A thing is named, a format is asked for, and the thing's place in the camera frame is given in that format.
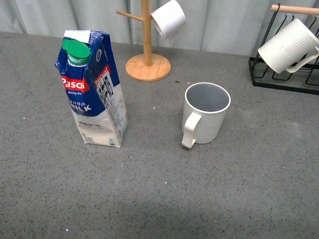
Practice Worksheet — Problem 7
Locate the cream ribbed mug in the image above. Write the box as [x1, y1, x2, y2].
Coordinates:
[181, 82, 231, 148]

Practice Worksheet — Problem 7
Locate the blue white milk carton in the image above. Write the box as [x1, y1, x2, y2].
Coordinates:
[55, 30, 128, 147]

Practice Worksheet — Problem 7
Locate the white cup on tree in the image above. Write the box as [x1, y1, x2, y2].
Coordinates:
[151, 0, 186, 39]

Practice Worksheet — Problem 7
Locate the wooden mug tree stand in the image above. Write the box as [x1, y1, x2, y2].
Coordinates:
[116, 0, 171, 82]

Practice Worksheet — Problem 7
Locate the cream mug on rack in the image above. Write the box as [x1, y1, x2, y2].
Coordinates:
[258, 19, 319, 74]

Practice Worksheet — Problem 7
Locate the black wire mug rack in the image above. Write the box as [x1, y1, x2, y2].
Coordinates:
[248, 3, 319, 95]

